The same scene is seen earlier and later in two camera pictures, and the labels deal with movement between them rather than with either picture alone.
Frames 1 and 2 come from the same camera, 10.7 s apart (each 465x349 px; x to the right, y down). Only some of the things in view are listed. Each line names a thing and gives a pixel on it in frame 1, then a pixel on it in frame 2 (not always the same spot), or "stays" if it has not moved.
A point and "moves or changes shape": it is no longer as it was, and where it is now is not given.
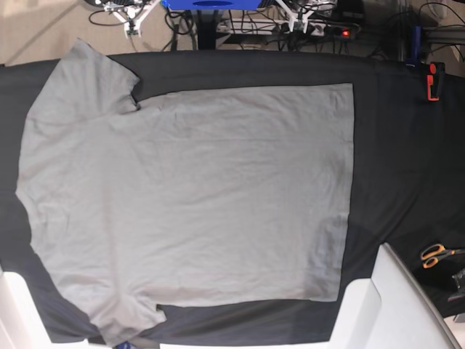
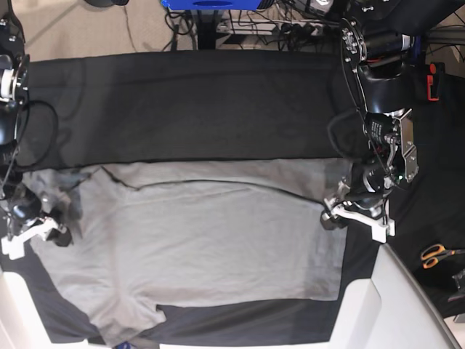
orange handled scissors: x=431 y=254 stays
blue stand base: x=213 y=4 stays
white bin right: x=389 y=311 stays
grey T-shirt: x=240 y=195 moves or changes shape
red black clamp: x=434 y=81 stays
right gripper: x=300 y=23 -> x=392 y=162
